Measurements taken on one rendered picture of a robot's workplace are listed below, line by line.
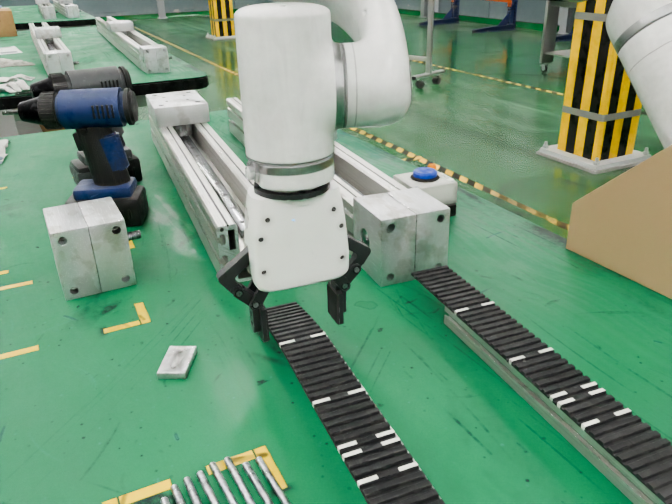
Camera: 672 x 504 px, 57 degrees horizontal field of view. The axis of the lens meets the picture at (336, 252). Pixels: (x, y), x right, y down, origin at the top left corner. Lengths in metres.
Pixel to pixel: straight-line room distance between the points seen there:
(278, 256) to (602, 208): 0.48
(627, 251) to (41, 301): 0.76
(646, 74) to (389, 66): 0.51
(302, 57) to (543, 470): 0.40
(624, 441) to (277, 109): 0.40
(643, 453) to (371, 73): 0.38
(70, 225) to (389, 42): 0.47
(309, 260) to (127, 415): 0.23
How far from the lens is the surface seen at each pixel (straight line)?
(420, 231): 0.80
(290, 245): 0.60
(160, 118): 1.33
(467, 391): 0.64
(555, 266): 0.90
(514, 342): 0.66
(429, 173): 1.01
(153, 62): 2.60
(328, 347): 0.63
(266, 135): 0.55
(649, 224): 0.86
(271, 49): 0.54
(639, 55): 0.99
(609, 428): 0.57
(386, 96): 0.55
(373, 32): 0.58
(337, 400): 0.57
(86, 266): 0.85
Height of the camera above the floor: 1.17
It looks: 26 degrees down
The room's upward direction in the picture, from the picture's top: 1 degrees counter-clockwise
